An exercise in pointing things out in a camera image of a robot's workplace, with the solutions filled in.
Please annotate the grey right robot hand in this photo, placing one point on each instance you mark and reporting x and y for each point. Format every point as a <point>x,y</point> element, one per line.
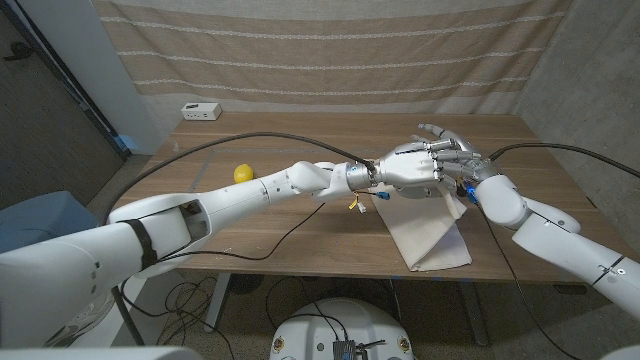
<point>470,150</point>

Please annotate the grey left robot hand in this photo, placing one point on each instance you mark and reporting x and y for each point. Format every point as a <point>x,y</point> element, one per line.
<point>410,167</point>

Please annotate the white cheesecloth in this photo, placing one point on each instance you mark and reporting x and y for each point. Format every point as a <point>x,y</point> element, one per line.
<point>430,235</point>

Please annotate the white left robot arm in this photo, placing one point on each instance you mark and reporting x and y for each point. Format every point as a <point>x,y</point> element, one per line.
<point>75,270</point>

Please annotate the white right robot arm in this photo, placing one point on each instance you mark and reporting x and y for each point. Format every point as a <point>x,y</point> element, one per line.
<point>550,235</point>

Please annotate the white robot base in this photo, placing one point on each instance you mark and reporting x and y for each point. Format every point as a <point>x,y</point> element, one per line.
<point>320,325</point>

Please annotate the beige striped backdrop cloth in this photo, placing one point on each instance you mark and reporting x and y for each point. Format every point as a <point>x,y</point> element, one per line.
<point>325,50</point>

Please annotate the white table leg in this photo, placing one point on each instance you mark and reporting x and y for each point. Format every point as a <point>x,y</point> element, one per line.
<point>217,300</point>
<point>472,315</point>

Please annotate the black device box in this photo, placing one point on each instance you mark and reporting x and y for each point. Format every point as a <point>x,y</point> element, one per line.
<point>345,350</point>

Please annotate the white power strip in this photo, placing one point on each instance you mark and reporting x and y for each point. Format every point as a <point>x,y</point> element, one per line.
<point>201,111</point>

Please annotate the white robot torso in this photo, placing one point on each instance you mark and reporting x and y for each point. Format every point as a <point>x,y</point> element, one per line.
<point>100,354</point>

